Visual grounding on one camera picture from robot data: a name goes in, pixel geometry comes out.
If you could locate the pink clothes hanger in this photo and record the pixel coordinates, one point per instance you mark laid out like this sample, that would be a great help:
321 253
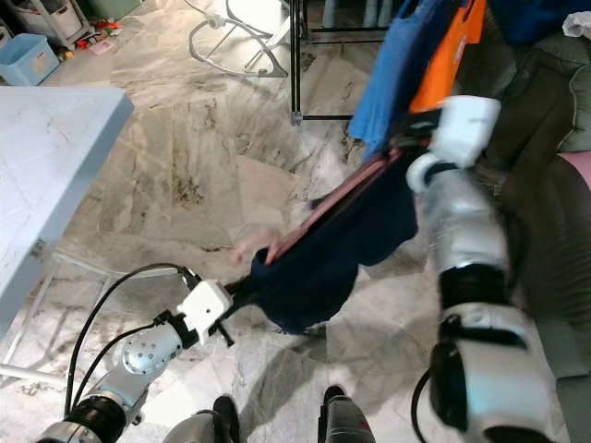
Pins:
332 209

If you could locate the navy blue garment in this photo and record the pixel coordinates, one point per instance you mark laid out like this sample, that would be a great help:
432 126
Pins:
332 254

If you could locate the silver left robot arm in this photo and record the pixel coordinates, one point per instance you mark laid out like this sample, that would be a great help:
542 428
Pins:
148 355

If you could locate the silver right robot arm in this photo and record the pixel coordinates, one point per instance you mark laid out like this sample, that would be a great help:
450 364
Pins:
471 240

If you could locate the blue T-shirt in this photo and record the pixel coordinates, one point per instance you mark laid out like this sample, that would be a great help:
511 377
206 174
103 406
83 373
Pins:
392 83

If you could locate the orange T-shirt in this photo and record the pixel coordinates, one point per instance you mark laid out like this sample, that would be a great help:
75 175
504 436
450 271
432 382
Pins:
448 65

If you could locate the grey robot left leg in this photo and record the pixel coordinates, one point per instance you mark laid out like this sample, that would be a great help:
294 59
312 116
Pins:
208 423

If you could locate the grey robot leg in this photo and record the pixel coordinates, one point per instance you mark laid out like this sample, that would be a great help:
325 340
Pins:
349 420
208 423

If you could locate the black metal drying rack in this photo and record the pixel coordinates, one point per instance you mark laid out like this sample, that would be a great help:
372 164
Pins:
295 55

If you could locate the grey robot right leg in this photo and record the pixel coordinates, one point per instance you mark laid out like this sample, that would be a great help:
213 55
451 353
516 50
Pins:
349 420

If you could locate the dark blue hanging fabric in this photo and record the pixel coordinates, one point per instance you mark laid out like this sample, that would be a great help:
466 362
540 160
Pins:
536 18

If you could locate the pink cushion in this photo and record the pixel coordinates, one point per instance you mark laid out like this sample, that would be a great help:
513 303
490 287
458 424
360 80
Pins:
575 169

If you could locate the light blue plastic bin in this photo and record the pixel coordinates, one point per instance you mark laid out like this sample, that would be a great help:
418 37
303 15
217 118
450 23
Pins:
30 60

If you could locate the white plastic folding table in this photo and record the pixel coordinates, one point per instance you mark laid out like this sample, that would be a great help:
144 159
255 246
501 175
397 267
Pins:
55 157

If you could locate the white storage trolley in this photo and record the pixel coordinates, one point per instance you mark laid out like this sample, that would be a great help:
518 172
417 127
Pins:
55 20

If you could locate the small colourful toys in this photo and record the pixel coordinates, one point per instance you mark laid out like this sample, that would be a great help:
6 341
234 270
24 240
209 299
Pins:
78 37

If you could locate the pink square card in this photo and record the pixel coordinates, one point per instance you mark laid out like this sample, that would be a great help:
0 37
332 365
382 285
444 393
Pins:
100 46

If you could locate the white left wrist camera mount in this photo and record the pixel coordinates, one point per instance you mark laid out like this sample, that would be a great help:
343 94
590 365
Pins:
203 309

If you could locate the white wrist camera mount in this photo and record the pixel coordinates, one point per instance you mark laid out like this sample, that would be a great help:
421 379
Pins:
462 129
203 309

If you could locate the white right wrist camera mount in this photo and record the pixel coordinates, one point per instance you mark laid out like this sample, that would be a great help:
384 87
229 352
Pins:
462 129

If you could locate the white tubular baby rocker frame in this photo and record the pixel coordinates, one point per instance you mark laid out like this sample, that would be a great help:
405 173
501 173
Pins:
254 14

